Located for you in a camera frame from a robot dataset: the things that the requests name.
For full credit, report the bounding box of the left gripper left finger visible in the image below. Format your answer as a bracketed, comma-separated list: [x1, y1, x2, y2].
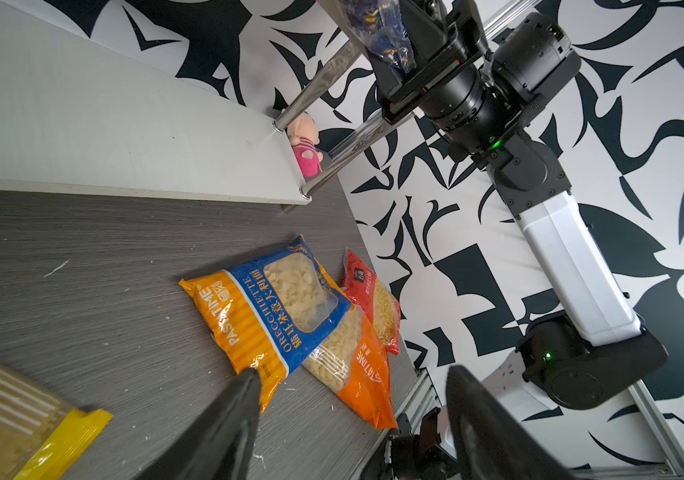
[139, 368, 261, 479]

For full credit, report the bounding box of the blue gold spaghetti bag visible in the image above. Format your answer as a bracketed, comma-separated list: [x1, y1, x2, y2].
[338, 0, 416, 75]

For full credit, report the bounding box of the orange pasta bag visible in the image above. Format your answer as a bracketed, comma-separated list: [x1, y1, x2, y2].
[303, 295, 397, 430]

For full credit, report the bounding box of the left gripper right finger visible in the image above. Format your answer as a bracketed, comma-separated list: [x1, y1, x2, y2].
[446, 365, 572, 479]

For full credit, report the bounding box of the blue orange orecchiette bag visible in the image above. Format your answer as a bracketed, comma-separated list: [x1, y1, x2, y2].
[179, 236, 351, 410]

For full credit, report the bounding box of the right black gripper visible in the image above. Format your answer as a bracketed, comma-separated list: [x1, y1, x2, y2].
[366, 1, 485, 123]

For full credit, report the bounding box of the white two-tier shelf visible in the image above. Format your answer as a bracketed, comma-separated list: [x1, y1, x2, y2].
[0, 1, 392, 207]

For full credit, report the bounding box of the red macaroni bag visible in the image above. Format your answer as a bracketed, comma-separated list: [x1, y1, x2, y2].
[342, 249, 401, 356]

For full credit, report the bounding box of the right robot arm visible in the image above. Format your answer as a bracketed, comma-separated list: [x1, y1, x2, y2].
[363, 1, 668, 420]

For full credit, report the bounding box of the pink plush pig toy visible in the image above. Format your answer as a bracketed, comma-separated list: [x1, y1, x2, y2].
[286, 113, 323, 178]

